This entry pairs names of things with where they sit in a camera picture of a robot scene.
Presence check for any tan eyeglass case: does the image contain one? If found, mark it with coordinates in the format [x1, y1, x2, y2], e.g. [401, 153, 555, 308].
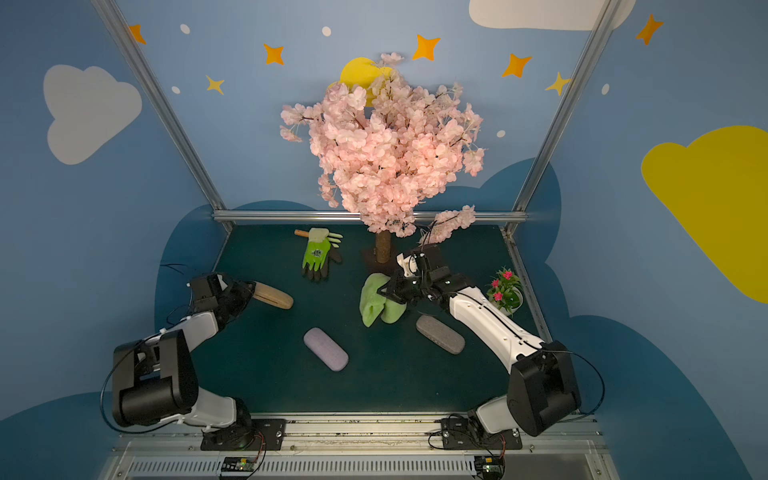
[253, 282, 294, 310]

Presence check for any green grey microfiber cloth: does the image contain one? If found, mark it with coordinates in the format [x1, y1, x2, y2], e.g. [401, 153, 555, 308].
[359, 273, 407, 327]

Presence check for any purple eyeglass case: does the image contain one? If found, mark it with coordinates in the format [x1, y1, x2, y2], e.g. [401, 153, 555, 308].
[303, 327, 349, 372]

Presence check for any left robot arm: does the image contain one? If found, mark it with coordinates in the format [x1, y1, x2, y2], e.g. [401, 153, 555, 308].
[108, 273, 256, 430]

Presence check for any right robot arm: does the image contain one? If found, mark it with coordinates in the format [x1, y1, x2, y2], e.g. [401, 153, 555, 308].
[379, 245, 582, 436]

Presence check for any grey eyeglass case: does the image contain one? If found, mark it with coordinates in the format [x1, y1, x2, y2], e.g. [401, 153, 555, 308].
[416, 315, 466, 355]

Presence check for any small pink flower pot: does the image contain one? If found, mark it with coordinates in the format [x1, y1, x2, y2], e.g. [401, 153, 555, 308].
[486, 269, 524, 316]

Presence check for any green black work glove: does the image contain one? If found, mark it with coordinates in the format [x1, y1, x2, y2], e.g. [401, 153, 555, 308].
[302, 238, 343, 281]

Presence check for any pink cherry blossom tree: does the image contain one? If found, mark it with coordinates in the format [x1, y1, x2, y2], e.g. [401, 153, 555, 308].
[280, 52, 485, 243]

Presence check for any left controller board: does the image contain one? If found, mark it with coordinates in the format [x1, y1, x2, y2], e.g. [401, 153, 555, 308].
[220, 456, 258, 476]

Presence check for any controller board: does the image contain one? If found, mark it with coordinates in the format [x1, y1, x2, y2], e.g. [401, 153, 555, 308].
[474, 455, 505, 480]
[220, 456, 258, 476]

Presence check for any right controller board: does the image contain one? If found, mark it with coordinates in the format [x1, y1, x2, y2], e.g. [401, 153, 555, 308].
[474, 455, 505, 480]

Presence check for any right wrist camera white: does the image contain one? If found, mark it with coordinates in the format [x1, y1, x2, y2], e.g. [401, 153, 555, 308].
[396, 254, 420, 278]

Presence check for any brown tree base plate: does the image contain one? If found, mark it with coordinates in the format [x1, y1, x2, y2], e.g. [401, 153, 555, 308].
[361, 248, 400, 276]

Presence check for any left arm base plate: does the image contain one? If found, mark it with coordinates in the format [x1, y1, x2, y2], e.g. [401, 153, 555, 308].
[200, 418, 287, 451]

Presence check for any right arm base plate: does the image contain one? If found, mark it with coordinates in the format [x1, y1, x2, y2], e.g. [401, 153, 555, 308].
[438, 414, 523, 453]

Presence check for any right aluminium frame post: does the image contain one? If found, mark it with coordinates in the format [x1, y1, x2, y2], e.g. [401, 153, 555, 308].
[502, 0, 634, 240]

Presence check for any aluminium frame post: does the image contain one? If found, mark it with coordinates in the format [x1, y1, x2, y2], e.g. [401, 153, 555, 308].
[91, 0, 227, 212]
[502, 0, 634, 240]

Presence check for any left aluminium frame post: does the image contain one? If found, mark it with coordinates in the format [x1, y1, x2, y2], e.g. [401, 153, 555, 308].
[91, 0, 227, 212]

